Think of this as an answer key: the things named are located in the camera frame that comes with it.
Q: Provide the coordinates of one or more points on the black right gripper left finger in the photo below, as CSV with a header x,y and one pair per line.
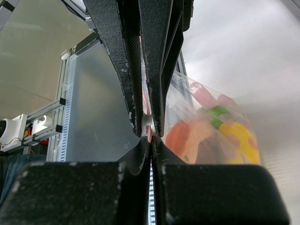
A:
x,y
82,193

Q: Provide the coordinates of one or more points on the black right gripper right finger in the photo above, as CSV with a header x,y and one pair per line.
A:
x,y
213,194

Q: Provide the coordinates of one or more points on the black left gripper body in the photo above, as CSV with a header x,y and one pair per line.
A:
x,y
188,7

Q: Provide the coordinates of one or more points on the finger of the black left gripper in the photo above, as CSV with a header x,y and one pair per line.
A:
x,y
118,25
159,22

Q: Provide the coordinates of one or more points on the red grapefruit wedge toy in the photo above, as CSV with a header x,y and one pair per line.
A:
x,y
194,141

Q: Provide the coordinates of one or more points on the clear pink zip top bag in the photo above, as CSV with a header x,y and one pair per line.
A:
x,y
181,105

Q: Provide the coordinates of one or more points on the yellow lemon toy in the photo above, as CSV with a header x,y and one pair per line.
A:
x,y
239,144

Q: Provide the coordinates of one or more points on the red chili pepper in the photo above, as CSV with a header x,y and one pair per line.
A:
x,y
206,99

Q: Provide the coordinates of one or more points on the grey slotted cable duct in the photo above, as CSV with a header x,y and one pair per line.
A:
x,y
67,135

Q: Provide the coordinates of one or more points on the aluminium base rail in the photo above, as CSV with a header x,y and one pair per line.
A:
x,y
56,107

